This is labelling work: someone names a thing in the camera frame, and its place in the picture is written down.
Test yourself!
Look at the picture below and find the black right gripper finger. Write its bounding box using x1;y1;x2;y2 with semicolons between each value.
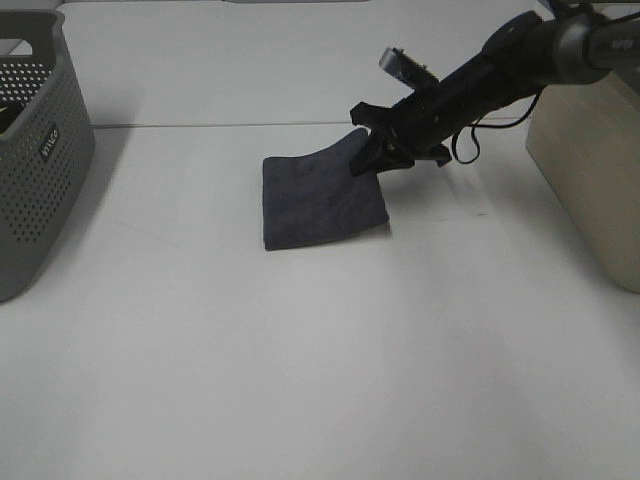
349;102;395;136
349;135;415;176

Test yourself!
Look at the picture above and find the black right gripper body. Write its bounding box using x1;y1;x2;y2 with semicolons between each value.
390;62;505;160

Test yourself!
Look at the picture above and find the dark grey towel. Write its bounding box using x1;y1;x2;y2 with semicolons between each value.
262;128;389;251

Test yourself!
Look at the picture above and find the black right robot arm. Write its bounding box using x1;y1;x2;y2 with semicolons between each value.
350;1;639;176

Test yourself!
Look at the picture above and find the beige plastic basket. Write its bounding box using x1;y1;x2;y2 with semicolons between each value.
526;73;639;292

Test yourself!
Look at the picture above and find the grey perforated plastic basket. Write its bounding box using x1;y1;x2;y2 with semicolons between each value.
1;9;95;301

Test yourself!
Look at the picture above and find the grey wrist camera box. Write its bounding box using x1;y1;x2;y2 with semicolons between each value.
378;47;440;90

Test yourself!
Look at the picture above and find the black thin cable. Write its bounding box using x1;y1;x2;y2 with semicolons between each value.
451;89;542;166

